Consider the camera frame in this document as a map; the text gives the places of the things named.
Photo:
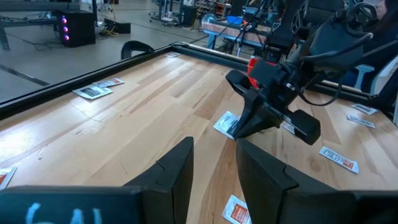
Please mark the black floor box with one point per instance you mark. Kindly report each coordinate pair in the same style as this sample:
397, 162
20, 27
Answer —
119, 27

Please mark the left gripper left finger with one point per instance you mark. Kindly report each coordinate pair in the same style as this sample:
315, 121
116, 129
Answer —
168, 193

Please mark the white packet dark print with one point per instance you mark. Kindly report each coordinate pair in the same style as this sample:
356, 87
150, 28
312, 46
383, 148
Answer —
91, 92
363, 109
225, 123

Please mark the silver packet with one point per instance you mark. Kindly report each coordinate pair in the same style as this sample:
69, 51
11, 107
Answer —
360, 121

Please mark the black computer tower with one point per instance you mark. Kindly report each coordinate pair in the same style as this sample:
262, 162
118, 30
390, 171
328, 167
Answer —
81, 31

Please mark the person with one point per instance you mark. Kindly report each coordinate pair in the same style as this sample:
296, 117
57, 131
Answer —
387, 37

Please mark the white chair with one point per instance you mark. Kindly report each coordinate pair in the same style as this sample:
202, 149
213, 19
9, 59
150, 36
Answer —
385, 73

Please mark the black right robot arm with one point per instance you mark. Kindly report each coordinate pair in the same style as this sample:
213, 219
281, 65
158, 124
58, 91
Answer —
286, 28

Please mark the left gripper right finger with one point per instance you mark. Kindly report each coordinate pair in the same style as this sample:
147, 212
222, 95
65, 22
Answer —
270, 193

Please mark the blue metal workbench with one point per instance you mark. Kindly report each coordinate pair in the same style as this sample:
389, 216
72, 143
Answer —
230, 31

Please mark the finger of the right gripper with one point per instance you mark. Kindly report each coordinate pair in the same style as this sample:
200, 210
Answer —
247, 112
264, 119

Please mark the white packet orange print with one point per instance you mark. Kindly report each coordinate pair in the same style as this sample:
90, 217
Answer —
236, 213

